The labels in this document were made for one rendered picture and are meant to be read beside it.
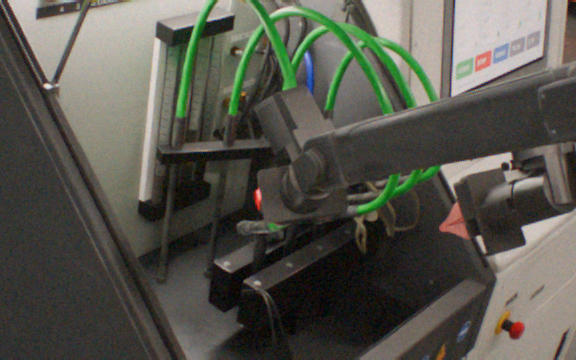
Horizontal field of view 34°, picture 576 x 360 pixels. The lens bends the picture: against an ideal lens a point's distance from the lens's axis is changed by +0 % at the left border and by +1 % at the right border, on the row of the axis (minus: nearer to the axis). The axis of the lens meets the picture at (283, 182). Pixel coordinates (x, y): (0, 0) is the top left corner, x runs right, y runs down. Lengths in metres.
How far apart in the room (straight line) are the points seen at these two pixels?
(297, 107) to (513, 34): 1.04
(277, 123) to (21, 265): 0.45
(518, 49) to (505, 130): 1.28
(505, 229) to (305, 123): 0.29
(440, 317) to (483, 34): 0.62
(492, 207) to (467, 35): 0.73
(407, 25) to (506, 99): 0.91
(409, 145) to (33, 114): 0.51
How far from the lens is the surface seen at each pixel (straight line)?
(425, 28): 1.69
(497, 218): 1.14
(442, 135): 0.81
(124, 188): 1.60
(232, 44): 1.65
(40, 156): 1.18
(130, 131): 1.55
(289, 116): 1.00
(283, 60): 1.17
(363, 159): 0.90
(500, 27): 1.94
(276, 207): 1.11
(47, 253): 1.24
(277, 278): 1.46
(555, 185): 1.09
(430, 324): 1.50
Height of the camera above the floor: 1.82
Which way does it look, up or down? 29 degrees down
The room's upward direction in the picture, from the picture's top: 11 degrees clockwise
